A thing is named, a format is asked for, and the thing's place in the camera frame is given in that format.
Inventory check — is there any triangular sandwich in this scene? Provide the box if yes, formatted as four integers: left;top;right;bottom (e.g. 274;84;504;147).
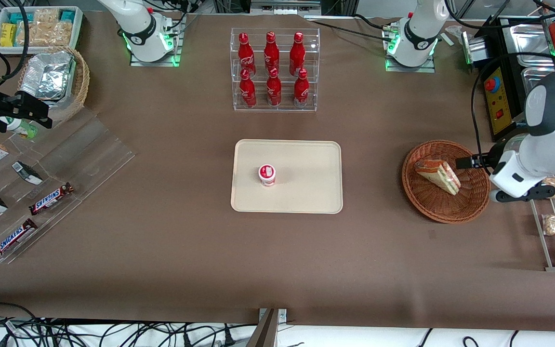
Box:
414;159;462;196

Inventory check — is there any brown wicker basket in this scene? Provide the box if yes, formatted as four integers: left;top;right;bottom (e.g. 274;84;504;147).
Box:
402;140;491;224

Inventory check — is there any light tan wicker basket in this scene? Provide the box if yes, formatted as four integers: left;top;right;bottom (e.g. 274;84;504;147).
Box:
17;46;90;124

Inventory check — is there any metal warmer tray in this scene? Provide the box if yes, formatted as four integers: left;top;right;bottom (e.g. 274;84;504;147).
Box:
521;67;555;95
509;24;555;68

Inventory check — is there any beige plastic tray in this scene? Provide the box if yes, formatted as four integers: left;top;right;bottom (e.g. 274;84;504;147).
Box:
231;139;344;214

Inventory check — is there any green white small bottle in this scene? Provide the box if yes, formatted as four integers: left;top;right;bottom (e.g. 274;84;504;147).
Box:
0;117;38;139

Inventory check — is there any silver foil pack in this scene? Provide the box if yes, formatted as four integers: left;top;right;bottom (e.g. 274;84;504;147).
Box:
20;52;76;102

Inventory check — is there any black food warmer appliance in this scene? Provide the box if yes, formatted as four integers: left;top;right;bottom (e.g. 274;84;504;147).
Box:
479;14;555;143

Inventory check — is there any clear acrylic stepped display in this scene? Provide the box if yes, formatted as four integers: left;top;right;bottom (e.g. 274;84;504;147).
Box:
0;107;136;265

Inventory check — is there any yellow snack packet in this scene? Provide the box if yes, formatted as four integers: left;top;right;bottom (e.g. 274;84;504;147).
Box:
0;23;18;48

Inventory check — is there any clear cracker pack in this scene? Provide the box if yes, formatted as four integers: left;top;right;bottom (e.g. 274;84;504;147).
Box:
16;22;73;47
32;8;61;27

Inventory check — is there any Snickers chocolate bar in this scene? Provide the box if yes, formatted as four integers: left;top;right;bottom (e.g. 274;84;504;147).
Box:
0;218;38;261
29;182;74;216

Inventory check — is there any white plastic snack bin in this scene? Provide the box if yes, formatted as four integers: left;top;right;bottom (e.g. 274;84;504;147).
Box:
0;6;84;54

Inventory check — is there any small silver metal box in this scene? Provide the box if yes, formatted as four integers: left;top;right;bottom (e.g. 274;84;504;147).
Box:
461;36;487;66

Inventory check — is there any red cola bottle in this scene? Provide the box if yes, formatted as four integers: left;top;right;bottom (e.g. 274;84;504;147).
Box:
290;32;305;77
266;67;282;107
293;68;310;108
238;32;257;78
239;68;257;108
264;31;280;73

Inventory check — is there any cup with red white lid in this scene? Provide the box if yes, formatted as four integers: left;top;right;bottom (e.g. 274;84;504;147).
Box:
258;164;277;187

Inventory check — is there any clear acrylic bottle rack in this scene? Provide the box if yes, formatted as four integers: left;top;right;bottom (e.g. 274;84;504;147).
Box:
231;27;320;112

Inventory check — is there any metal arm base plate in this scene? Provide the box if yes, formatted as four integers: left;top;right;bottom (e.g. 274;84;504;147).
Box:
385;46;436;74
130;14;182;67

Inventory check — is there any black table cable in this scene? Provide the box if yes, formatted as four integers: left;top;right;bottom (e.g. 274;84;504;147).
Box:
304;13;399;42

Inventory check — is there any aluminium frame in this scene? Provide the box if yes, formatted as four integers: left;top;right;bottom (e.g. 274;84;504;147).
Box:
250;0;322;15

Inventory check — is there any metal table bracket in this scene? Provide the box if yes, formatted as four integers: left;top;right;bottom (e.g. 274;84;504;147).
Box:
246;308;288;347

